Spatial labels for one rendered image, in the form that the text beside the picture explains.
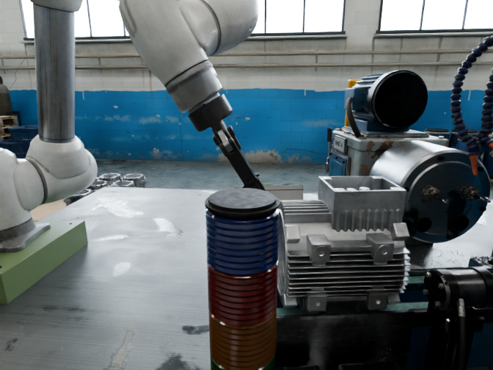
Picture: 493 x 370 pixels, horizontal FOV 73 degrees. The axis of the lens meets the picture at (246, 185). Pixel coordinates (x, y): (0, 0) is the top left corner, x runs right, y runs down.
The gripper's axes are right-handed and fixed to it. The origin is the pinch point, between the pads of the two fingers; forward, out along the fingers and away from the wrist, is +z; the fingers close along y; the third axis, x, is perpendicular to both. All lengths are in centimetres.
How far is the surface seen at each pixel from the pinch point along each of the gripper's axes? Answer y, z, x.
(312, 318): -13.9, 18.9, 2.2
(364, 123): 52, 13, -40
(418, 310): -12.7, 28.8, -14.5
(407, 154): 22.1, 17.4, -37.6
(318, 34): 542, -21, -192
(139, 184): 239, 11, 105
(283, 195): 15.8, 8.0, -4.0
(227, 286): -38.6, -7.7, 3.4
